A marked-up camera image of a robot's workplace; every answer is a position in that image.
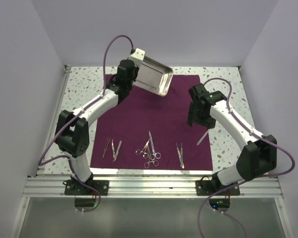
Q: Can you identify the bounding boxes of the steel instrument tray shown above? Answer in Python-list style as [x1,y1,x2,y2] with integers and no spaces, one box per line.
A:
[134,56,173,97]

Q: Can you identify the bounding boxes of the purple cloth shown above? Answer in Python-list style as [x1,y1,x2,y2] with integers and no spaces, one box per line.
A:
[91,75,213,171]

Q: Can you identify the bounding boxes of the steel surgical scissors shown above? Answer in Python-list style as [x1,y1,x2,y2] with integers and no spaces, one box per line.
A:
[149,131,161,160]

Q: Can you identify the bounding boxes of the steel hemostat forceps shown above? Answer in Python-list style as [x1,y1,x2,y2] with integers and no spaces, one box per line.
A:
[143,141,159,169]
[135,139,149,159]

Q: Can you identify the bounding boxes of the steel forceps tweezers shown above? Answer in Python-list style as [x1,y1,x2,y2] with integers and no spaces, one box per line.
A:
[102,137,110,158]

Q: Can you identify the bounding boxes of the curved tip steel tweezers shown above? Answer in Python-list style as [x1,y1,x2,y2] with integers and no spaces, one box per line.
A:
[111,140,122,162]

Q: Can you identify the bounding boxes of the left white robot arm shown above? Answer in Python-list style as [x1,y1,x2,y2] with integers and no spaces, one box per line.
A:
[55,57,143,195]

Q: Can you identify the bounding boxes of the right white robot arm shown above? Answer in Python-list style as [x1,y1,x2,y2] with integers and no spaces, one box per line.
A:
[187,84,277,195]

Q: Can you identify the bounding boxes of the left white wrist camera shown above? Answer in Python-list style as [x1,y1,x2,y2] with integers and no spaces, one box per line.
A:
[128,48,145,68]

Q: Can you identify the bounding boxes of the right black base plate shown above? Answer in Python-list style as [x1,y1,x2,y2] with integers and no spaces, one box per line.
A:
[195,175,241,196]

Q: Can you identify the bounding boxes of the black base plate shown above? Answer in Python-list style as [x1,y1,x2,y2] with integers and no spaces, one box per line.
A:
[195,175,241,196]
[62,178,109,196]

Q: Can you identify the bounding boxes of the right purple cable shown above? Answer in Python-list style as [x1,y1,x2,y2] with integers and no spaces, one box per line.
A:
[198,78,296,238]

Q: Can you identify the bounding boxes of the purple cable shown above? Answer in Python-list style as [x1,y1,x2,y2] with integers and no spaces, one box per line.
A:
[38,35,135,213]
[198,78,296,238]

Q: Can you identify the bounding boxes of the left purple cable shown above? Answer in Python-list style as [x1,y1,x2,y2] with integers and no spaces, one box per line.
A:
[38,35,135,213]

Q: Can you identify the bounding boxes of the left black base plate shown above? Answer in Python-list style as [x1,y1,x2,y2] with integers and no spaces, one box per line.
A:
[62,178,109,196]

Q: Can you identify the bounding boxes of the aluminium frame rail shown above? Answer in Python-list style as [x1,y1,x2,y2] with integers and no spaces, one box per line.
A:
[9,64,295,238]

